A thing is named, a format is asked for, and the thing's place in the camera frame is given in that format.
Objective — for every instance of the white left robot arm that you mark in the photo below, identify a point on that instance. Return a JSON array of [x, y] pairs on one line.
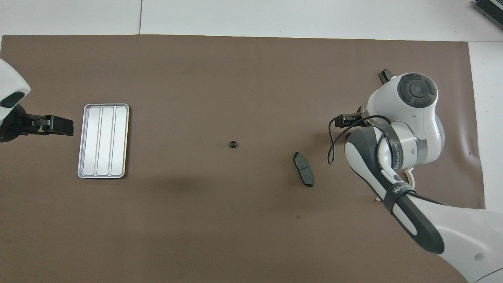
[[10, 78]]

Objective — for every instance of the small black bearing gear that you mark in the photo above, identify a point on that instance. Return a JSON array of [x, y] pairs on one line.
[[233, 144]]

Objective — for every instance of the white curved plastic bracket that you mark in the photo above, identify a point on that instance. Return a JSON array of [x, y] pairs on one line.
[[413, 181]]

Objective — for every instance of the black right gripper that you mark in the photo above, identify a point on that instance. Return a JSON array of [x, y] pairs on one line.
[[359, 118]]

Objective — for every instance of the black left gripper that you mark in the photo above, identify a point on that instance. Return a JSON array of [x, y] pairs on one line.
[[11, 125]]

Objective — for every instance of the grey brake pad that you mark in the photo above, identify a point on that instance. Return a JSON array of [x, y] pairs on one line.
[[386, 74], [302, 167]]

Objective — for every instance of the brown paper table mat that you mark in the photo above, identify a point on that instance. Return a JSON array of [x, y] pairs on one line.
[[235, 78]]

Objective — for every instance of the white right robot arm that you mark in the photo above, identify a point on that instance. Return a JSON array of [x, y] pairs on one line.
[[416, 118]]

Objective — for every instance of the grey ridged device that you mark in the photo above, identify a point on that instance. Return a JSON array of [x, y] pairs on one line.
[[493, 10]]

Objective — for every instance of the silver metal ribbed tray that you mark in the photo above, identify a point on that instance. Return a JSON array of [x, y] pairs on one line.
[[103, 141]]

